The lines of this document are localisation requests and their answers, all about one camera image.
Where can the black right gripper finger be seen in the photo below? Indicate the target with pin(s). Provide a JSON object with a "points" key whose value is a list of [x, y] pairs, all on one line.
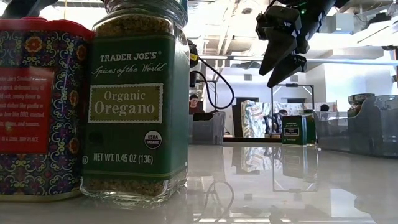
{"points": [[276, 49], [289, 70]]}

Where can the red paprika spice tin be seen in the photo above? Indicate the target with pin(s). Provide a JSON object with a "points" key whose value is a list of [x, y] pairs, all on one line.
{"points": [[62, 93]]}

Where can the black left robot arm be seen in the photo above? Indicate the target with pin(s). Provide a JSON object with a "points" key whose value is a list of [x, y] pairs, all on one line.
{"points": [[25, 7]]}

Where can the black background robot arm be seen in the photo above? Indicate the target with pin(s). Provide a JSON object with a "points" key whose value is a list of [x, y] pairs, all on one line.
{"points": [[268, 124]]}

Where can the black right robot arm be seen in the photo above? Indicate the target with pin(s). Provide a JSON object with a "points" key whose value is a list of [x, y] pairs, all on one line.
{"points": [[320, 12]]}

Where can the yellow tag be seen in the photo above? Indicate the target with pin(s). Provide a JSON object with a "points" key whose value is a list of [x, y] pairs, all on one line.
{"points": [[194, 57]]}

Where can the person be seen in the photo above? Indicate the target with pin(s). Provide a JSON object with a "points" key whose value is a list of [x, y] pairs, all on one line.
{"points": [[194, 104], [324, 108], [283, 112]]}

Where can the grey ceiling air unit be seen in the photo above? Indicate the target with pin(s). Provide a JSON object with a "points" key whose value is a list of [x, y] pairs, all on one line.
{"points": [[342, 24]]}

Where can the black panel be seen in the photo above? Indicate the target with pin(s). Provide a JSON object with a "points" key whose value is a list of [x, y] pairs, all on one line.
{"points": [[237, 121]]}

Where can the grey translucent plastic bin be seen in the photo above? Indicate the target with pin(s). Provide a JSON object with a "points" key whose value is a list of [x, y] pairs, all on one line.
{"points": [[211, 130], [373, 137]]}

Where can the black table frame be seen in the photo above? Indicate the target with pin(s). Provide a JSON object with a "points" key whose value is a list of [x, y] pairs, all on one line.
{"points": [[248, 140]]}

